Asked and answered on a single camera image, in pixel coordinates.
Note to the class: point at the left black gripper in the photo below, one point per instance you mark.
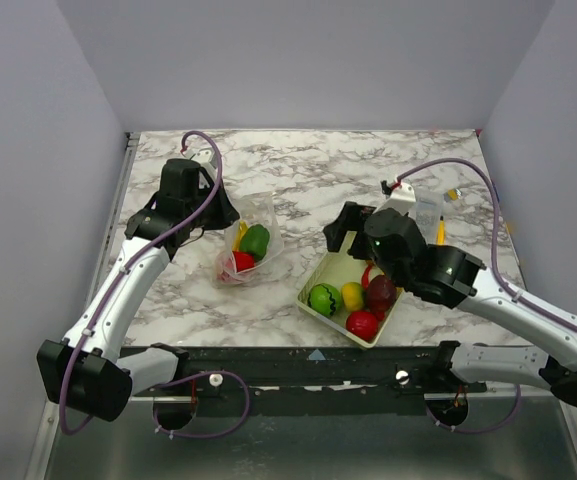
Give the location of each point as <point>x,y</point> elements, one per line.
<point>227,212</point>

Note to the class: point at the green watermelon toy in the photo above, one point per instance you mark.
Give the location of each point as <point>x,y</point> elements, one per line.
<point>325,299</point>

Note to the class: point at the yellow banana bunch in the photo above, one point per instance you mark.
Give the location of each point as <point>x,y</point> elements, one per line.
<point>240,232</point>

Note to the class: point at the red bell pepper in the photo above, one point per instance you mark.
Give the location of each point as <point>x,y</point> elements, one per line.
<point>234,268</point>

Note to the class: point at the green bell pepper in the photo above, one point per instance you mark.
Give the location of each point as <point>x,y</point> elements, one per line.
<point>255,242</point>

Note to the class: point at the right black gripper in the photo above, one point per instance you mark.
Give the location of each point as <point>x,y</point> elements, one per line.
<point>347,230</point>

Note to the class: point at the yellow green mango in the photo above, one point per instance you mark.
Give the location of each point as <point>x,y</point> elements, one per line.
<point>353,296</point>

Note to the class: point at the red apple toy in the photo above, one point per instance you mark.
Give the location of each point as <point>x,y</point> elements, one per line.
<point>362,324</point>

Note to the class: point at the yellow handled cutter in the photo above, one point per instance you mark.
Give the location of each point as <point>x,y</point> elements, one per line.
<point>441,232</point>

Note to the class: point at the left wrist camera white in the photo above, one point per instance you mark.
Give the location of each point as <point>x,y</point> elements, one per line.
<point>203,156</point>

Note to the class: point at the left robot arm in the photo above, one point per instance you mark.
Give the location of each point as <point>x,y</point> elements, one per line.
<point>84,371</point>

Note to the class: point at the dark red mango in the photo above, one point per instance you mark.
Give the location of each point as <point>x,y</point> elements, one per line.
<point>381,294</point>

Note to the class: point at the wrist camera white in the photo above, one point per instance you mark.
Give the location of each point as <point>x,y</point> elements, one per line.
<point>203,156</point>
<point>400,197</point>

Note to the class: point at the pale green plastic basket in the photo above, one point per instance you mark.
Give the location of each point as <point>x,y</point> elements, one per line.
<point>336,269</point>

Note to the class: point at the red chili pepper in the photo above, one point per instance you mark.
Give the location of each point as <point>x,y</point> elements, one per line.
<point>366,276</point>

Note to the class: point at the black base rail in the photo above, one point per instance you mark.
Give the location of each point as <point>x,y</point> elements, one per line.
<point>310,381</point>

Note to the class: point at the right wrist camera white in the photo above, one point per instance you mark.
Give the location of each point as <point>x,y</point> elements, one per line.
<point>400,197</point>

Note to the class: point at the small yellow silver clip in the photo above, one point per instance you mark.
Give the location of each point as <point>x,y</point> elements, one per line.
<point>453,195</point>

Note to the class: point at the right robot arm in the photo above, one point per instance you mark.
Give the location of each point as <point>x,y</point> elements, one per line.
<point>448,276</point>

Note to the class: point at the clear zip top bag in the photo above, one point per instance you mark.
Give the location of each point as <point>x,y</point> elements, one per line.
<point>256,209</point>

